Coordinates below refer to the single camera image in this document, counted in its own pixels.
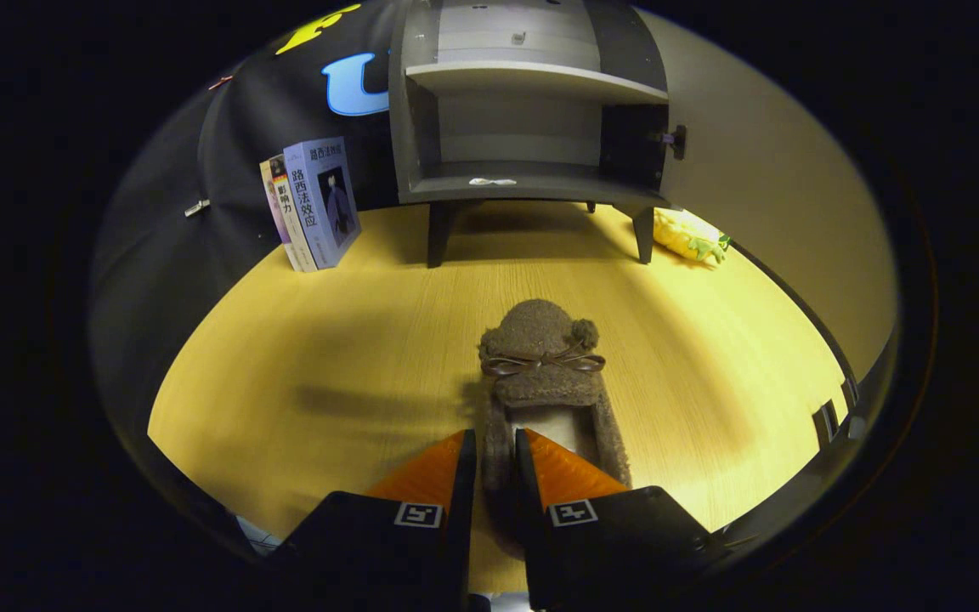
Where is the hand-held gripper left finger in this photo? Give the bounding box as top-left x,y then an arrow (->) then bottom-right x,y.
273,429 -> 478,612

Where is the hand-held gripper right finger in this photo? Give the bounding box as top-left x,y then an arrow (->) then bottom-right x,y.
513,428 -> 733,612

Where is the brown fluffy shoe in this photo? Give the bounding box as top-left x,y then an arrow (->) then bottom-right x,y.
477,297 -> 633,511

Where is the grey shoe cabinet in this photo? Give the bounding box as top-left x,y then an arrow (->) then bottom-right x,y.
388,0 -> 688,269

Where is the beige shoe cabinet door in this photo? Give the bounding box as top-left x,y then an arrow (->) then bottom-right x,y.
638,8 -> 898,400

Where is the grey cabinet shelf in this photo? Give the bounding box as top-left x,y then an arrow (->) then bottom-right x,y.
405,61 -> 669,105

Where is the yellow plush toy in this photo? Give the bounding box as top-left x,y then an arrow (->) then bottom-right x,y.
653,207 -> 733,266

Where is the blue book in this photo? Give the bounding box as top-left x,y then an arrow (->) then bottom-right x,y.
283,138 -> 361,271

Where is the beige book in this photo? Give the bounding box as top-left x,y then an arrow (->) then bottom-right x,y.
259,160 -> 299,273

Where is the black backdrop cloth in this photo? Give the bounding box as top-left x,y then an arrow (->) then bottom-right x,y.
90,0 -> 397,409

